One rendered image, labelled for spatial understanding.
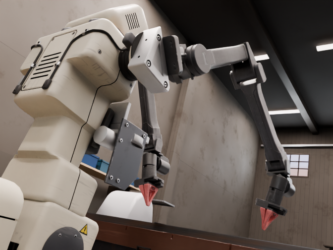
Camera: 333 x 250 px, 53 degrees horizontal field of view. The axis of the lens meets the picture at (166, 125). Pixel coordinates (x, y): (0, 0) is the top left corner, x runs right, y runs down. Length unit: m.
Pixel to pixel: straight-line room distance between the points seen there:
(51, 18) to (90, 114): 5.13
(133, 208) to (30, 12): 3.29
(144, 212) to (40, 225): 4.16
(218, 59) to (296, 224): 11.16
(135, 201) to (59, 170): 3.96
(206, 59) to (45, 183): 0.49
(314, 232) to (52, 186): 11.35
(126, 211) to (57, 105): 3.91
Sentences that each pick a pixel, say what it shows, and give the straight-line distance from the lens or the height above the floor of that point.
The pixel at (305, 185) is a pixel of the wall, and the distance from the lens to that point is 12.24.
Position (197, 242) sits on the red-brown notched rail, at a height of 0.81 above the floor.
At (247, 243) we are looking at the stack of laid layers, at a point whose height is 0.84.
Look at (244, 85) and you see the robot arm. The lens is 1.22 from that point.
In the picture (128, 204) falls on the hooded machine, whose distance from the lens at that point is 4.66.
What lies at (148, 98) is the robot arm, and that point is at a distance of 1.37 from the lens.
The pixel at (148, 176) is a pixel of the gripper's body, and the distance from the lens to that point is 1.27.
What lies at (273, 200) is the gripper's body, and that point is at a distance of 1.30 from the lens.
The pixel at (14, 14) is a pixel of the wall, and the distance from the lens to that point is 5.54.
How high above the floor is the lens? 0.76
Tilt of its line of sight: 21 degrees up
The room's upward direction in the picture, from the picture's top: 13 degrees clockwise
